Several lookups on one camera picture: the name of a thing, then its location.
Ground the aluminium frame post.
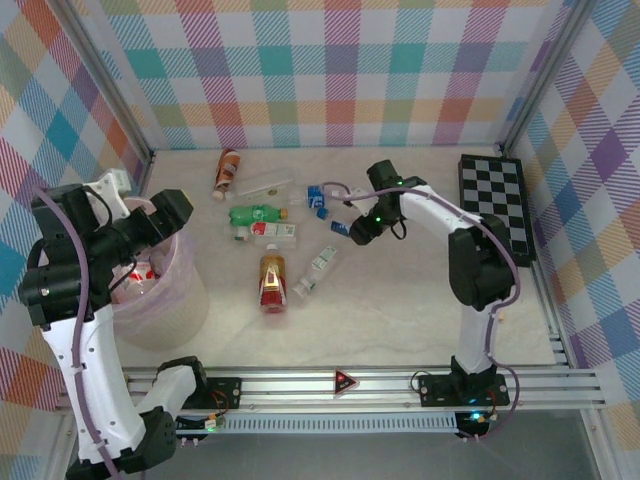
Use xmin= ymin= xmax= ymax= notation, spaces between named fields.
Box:
xmin=502 ymin=0 xmax=589 ymax=156
xmin=59 ymin=0 xmax=156 ymax=164

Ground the small clear bottle green label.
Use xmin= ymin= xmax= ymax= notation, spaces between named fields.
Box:
xmin=292 ymin=244 xmax=339 ymax=305

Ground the red triangle warning sign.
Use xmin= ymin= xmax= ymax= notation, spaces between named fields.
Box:
xmin=333 ymin=368 xmax=360 ymax=399

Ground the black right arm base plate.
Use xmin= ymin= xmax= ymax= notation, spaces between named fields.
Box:
xmin=416 ymin=372 xmax=512 ymax=409

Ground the green plastic bottle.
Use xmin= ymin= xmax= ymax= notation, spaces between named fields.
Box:
xmin=228 ymin=202 xmax=290 ymax=225

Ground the slotted white cable duct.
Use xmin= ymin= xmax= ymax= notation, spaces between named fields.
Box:
xmin=172 ymin=413 xmax=460 ymax=435

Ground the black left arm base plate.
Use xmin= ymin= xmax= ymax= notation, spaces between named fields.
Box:
xmin=197 ymin=375 xmax=245 ymax=411

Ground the black white checkerboard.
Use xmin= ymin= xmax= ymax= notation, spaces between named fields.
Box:
xmin=457 ymin=153 xmax=537 ymax=269

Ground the clear bottle blue-striped label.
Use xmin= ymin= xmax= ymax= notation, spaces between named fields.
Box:
xmin=315 ymin=205 xmax=354 ymax=236

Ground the small circuit board green LED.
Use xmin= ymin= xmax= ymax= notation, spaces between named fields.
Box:
xmin=174 ymin=413 xmax=225 ymax=434
xmin=454 ymin=409 xmax=491 ymax=439

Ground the red gold tea bottle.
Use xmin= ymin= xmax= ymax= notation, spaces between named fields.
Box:
xmin=257 ymin=243 xmax=291 ymax=316

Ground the brown label drink bottle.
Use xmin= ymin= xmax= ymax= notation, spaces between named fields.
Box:
xmin=212 ymin=147 xmax=244 ymax=202

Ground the white round waste bin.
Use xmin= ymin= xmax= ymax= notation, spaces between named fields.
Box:
xmin=107 ymin=197 xmax=211 ymax=351

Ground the aluminium mounting rail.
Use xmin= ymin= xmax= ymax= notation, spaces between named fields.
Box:
xmin=57 ymin=367 xmax=601 ymax=414

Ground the small bottle blue label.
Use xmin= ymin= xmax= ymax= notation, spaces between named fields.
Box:
xmin=285 ymin=184 xmax=329 ymax=209

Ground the purple plastic bin liner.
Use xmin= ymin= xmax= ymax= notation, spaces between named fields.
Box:
xmin=109 ymin=197 xmax=196 ymax=331

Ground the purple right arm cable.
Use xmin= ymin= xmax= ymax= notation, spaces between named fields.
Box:
xmin=322 ymin=180 xmax=524 ymax=442

